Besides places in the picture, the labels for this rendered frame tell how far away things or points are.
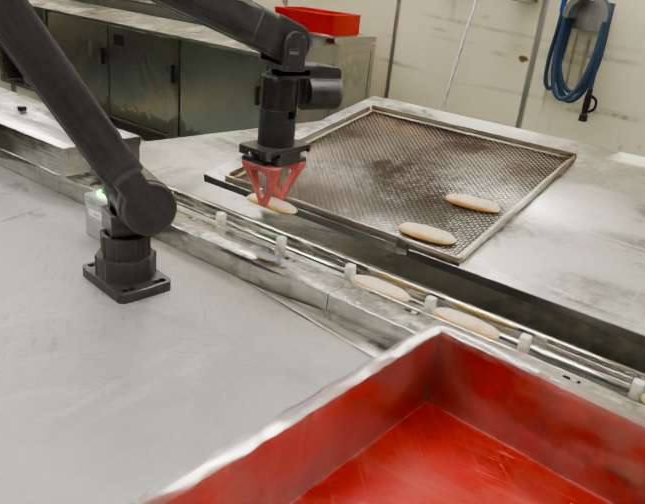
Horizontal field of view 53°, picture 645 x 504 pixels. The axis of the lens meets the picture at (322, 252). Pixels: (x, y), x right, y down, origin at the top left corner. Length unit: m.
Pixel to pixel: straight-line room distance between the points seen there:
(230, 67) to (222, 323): 3.16
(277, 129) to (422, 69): 4.15
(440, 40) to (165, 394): 4.45
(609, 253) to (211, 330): 0.62
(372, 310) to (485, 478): 0.29
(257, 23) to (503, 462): 0.64
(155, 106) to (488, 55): 2.32
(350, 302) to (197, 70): 3.39
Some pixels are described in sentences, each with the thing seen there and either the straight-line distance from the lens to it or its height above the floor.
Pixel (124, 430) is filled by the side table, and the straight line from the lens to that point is 0.73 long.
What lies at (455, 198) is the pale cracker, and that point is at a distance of 1.18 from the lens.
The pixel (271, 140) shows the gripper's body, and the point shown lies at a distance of 1.00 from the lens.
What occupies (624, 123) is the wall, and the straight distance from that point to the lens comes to 4.61.
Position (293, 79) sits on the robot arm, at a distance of 0.99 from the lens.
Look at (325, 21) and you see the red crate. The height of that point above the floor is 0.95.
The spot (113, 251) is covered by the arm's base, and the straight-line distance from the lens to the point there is 0.97.
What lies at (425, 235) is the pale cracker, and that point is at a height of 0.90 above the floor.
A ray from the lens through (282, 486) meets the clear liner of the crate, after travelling 0.61.
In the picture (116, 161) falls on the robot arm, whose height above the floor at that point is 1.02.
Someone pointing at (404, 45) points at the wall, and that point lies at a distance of 5.19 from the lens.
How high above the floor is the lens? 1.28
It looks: 24 degrees down
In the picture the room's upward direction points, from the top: 6 degrees clockwise
